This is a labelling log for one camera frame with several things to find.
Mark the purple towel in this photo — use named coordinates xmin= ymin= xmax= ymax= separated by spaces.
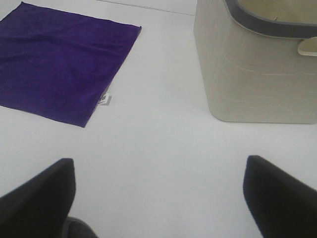
xmin=0 ymin=2 xmax=141 ymax=127

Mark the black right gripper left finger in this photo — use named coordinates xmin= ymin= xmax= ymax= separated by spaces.
xmin=0 ymin=158 xmax=97 ymax=238

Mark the beige storage basket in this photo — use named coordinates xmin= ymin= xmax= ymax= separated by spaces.
xmin=194 ymin=0 xmax=317 ymax=124

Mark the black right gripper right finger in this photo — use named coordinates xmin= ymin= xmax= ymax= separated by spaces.
xmin=243 ymin=155 xmax=317 ymax=238

